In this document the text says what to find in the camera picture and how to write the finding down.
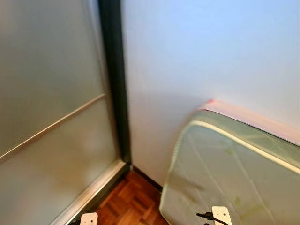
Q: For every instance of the black door frame post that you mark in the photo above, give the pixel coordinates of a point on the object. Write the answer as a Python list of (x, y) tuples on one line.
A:
[(116, 70)]

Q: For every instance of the silver door floor track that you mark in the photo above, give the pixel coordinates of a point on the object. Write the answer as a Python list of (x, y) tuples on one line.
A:
[(93, 192)]

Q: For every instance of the frosted glass sliding door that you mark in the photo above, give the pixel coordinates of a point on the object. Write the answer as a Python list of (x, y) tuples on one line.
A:
[(47, 70)]

